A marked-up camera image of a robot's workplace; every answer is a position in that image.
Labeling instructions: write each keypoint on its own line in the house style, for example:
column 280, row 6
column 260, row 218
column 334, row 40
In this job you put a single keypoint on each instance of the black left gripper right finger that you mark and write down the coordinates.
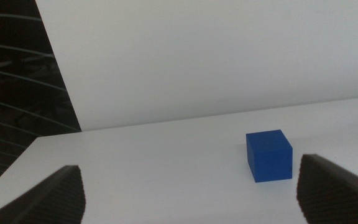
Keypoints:
column 337, row 193

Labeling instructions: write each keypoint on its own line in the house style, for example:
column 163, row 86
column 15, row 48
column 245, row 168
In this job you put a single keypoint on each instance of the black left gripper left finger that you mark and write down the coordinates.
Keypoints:
column 51, row 202

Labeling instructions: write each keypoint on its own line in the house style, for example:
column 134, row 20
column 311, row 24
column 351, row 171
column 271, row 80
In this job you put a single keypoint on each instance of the blue cube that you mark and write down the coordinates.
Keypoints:
column 269, row 158

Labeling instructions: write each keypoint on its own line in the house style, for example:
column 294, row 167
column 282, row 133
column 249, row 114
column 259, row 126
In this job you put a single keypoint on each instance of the dark backdrop with pale lines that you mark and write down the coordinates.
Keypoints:
column 11, row 93

